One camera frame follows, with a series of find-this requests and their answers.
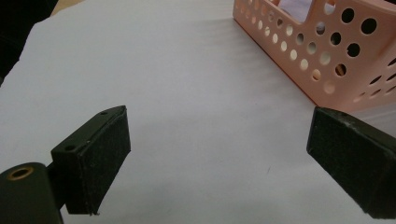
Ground pink perforated plastic basket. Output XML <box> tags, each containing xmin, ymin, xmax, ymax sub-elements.
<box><xmin>233</xmin><ymin>0</ymin><xmax>396</xmax><ymax>114</ymax></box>

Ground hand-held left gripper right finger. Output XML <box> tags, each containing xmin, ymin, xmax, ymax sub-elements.
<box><xmin>306</xmin><ymin>106</ymin><xmax>396</xmax><ymax>220</ymax></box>

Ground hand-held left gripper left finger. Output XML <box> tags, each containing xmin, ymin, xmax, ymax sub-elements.
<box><xmin>47</xmin><ymin>105</ymin><xmax>132</xmax><ymax>217</ymax></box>

